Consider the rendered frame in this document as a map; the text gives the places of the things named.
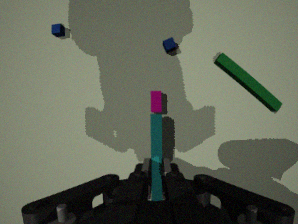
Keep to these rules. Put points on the turquoise rod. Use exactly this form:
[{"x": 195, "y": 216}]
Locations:
[{"x": 156, "y": 156}]

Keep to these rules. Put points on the small blue cube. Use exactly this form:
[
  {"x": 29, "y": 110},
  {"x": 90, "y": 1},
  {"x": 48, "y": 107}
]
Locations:
[
  {"x": 58, "y": 30},
  {"x": 169, "y": 45}
]

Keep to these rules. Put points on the magenta rod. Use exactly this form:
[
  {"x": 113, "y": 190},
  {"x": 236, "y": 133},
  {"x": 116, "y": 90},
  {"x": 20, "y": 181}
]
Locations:
[{"x": 156, "y": 101}]

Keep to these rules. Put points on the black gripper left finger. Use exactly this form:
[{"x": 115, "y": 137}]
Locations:
[{"x": 74, "y": 205}]

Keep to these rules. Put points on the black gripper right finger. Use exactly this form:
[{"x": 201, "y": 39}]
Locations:
[{"x": 238, "y": 206}]

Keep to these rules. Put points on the green rod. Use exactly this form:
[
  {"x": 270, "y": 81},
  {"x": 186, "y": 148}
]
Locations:
[{"x": 248, "y": 82}]

